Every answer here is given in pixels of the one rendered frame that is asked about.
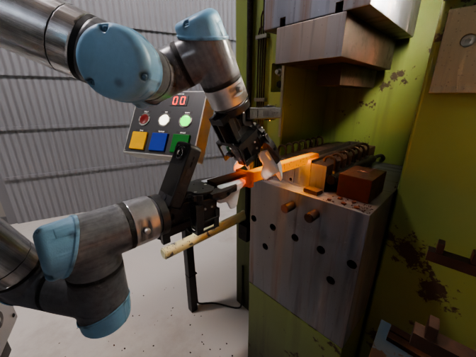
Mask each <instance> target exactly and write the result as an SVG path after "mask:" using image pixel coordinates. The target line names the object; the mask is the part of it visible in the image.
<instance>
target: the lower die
mask: <svg viewBox="0 0 476 357"><path fill-rule="evenodd" d="M348 142H354V141H348ZM345 143H347V142H334V143H329V142H327V143H324V144H319V145H318V146H314V147H309V148H307V149H301V150H300V151H296V152H294V153H292V152H291V153H288V154H286V155H285V154H284V155H280V160H284V159H289V158H291V157H296V156H299V155H302V154H307V153H309V152H313V153H316V152H320V151H322V150H325V149H329V148H332V147H335V146H338V145H342V144H345ZM361 143H363V142H358V143H357V144H353V145H351V146H348V147H344V148H343V149H339V150H336V151H334V152H330V153H328V154H324V155H322V156H320V157H316V158H314V159H310V160H309V161H308V164H306V165H303V166H299V167H297V168H294V169H291V170H289V171H285V172H283V179H282V180H284V181H289V182H291V183H296V184H299V185H302V186H306V187H307V186H313V187H315V188H319V189H322V190H323V191H326V190H327V189H329V188H331V187H332V186H335V185H336V184H338V183H336V184H334V185H329V184H328V183H327V180H326V178H327V177H328V175H330V174H332V170H333V167H334V160H333V159H330V158H328V159H327V160H326V161H323V160H324V158H325V157H326V156H327V155H332V154H333V153H336V152H339V151H341V150H345V149H348V148H350V147H355V146H356V145H359V144H361ZM363 146H364V147H365V155H364V157H365V156H366V152H367V147H366V146H365V145H363ZM369 147H370V150H369V156H370V155H374V152H375V146H372V145H369ZM360 151H361V154H360V158H359V159H360V160H361V157H362V152H363V149H362V148H360ZM354 152H355V153H356V155H355V159H354V162H356V160H357V155H358V151H357V149H356V150H354ZM341 154H342V156H343V157H344V162H343V168H345V164H346V158H347V156H346V154H343V153H341ZM349 155H350V158H349V163H348V165H351V160H352V156H353V154H352V152H349ZM335 157H336V160H337V164H336V171H338V170H339V167H340V161H341V158H340V157H337V156H336V155H335ZM289 178H291V179H292V181H290V180H289Z"/></svg>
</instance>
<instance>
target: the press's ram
mask: <svg viewBox="0 0 476 357"><path fill-rule="evenodd" d="M420 5H421V0H265V6H264V31H266V32H269V33H273V34H276V35H277V28H279V27H283V26H288V25H292V24H295V23H300V22H303V21H308V20H312V19H315V18H320V17H323V16H328V15H332V14H335V13H341V12H344V11H348V12H350V13H352V14H353V15H355V16H357V17H358V18H360V19H361V20H363V21H365V22H366V23H368V24H370V25H372V26H373V27H375V28H377V29H378V30H380V31H382V32H383V33H385V34H386V35H389V36H390V37H391V38H393V39H395V40H399V39H405V38H412V37H414V31H415V28H416V24H417V18H418V15H419V8H420Z"/></svg>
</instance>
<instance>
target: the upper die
mask: <svg viewBox="0 0 476 357"><path fill-rule="evenodd" d="M395 43H396V40H395V39H393V38H391V37H390V36H389V35H386V34H385V33H383V32H382V31H380V30H378V29H377V28H375V27H373V26H372V25H370V24H368V23H366V22H365V21H363V20H361V19H360V18H358V17H357V16H355V15H353V14H352V13H350V12H348V11H344V12H341V13H335V14H332V15H328V16H323V17H320V18H315V19H312V20H308V21H303V22H300V23H295V24H292V25H286V26H283V27H279V28H277V35H276V64H279V65H283V66H289V67H297V68H302V69H311V70H316V71H318V65H319V64H332V63H340V62H343V63H347V64H352V65H356V66H359V67H365V68H369V69H374V70H377V71H381V70H390V68H391V64H392V58H393V54H394V50H395Z"/></svg>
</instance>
